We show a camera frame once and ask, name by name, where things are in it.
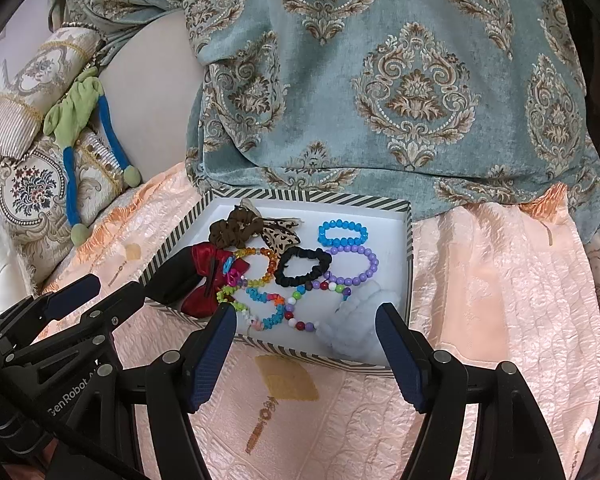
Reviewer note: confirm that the light blue fluffy scrunchie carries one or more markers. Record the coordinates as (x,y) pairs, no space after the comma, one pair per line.
(350,320)

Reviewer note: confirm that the pink quilted blanket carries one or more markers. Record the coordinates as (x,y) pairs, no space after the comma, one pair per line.
(480,285)

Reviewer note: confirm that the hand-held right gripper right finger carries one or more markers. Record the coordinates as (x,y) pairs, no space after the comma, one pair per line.
(400,355)

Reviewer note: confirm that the leopard print hair bow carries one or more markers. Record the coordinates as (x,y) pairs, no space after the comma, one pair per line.
(277,240)

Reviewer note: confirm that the white cushion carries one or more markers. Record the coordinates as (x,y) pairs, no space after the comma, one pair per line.
(2,270)

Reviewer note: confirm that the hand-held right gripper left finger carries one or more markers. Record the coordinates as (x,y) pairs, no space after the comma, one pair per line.
(210,355)

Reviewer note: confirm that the green and blue plush toy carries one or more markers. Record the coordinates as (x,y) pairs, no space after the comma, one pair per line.
(70,115)

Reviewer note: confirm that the black scrunchie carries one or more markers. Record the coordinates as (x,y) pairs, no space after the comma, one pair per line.
(290,277)

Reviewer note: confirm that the floral embroidered cushion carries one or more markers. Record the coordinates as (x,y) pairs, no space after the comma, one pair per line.
(27,190)

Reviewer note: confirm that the beige sofa cushion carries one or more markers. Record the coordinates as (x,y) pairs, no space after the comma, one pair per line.
(150,100)

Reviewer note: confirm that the red bow hair clip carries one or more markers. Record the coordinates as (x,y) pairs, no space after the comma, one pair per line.
(205,265)

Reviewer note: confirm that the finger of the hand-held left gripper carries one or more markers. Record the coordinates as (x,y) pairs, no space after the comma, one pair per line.
(115,305)
(70,297)

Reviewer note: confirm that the teal damask blanket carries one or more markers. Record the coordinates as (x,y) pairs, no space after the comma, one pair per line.
(355,85)

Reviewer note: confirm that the striped jewelry box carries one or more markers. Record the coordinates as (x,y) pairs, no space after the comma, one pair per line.
(380,230)

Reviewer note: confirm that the ornate bolster cushion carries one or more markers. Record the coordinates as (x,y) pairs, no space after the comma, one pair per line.
(40,75)

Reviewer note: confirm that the brown scrunchie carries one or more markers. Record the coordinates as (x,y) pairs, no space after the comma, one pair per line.
(230,230)

